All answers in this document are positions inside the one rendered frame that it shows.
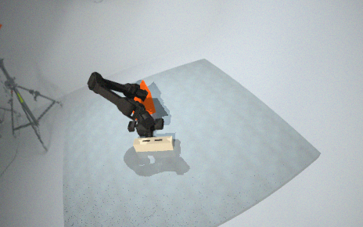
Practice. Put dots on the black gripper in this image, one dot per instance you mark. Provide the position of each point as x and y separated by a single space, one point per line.
157 125

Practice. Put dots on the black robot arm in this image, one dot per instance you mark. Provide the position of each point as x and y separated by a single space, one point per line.
126 105

